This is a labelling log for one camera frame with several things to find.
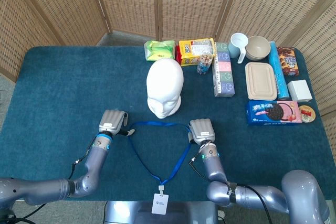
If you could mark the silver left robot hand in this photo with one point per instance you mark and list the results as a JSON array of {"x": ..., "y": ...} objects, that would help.
[{"x": 111, "y": 120}]

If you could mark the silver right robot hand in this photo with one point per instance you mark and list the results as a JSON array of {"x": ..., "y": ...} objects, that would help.
[{"x": 202, "y": 130}]

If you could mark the teal tablecloth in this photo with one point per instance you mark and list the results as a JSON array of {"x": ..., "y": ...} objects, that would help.
[{"x": 65, "y": 90}]

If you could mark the pastel tissue multipack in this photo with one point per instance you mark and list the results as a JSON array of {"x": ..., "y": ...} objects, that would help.
[{"x": 224, "y": 77}]

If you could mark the white foam mannequin head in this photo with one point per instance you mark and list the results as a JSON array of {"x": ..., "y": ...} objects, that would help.
[{"x": 164, "y": 82}]

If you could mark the clear snack jar blue label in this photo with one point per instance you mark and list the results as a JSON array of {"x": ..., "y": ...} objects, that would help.
[{"x": 204, "y": 64}]

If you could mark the blue Oreo cookie box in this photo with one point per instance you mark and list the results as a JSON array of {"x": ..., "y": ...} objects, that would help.
[{"x": 270, "y": 113}]

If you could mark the beige lidded lunch box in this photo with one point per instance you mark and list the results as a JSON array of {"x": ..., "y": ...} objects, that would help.
[{"x": 261, "y": 82}]

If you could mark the yellow Lipo biscuit package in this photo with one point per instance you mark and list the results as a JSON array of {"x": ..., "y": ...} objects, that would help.
[{"x": 189, "y": 51}]

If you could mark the green snack bag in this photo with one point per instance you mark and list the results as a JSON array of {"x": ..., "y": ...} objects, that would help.
[{"x": 158, "y": 51}]

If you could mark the cyan blue tube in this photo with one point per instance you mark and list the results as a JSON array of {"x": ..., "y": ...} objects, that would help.
[{"x": 279, "y": 77}]

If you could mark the grey robot torso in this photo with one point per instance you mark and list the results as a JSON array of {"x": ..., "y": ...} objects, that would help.
[{"x": 131, "y": 213}]

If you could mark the beige bowl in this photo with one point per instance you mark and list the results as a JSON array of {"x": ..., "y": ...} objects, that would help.
[{"x": 258, "y": 48}]

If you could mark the small white box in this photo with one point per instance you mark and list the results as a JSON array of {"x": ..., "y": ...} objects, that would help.
[{"x": 299, "y": 90}]

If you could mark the round red gold tin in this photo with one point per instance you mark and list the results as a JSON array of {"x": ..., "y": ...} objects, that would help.
[{"x": 307, "y": 113}]

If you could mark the brown cookie package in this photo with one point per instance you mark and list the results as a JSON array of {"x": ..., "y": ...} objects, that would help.
[{"x": 288, "y": 62}]

